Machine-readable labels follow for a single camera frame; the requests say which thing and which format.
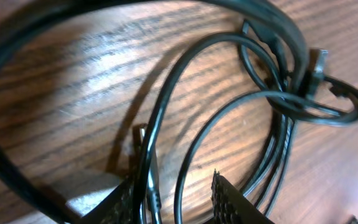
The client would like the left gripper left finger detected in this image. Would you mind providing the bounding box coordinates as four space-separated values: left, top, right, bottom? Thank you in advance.
79 178 134 224

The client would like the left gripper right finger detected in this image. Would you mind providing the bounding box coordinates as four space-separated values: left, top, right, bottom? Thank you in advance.
211 171 273 224

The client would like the black cables bundle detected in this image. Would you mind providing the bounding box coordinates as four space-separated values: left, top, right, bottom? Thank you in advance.
0 0 358 224

